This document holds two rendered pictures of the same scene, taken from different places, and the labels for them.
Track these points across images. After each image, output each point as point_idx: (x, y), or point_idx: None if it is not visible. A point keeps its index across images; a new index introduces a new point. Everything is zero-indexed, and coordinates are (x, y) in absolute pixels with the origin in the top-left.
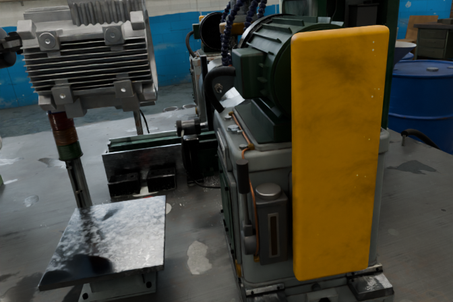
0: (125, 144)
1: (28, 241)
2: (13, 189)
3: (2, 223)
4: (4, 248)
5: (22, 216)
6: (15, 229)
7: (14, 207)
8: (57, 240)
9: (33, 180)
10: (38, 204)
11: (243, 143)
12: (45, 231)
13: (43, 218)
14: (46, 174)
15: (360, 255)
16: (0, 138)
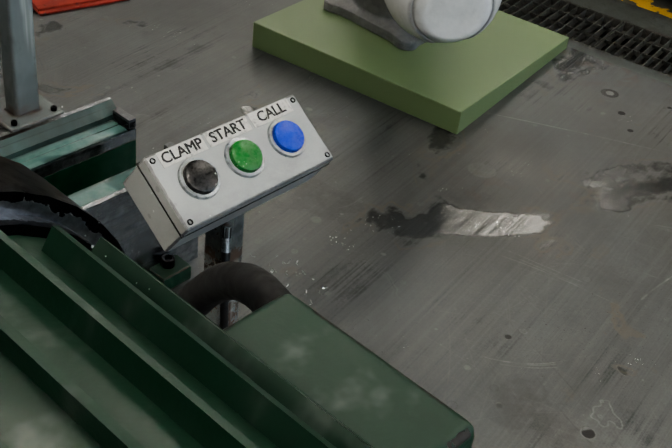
0: (124, 172)
1: (103, 64)
2: (378, 127)
3: (226, 72)
4: (130, 49)
5: (209, 89)
6: (172, 71)
7: (272, 98)
8: (44, 77)
9: (384, 158)
10: (226, 115)
11: None
12: (100, 82)
13: (155, 98)
14: (385, 180)
15: None
16: (416, 2)
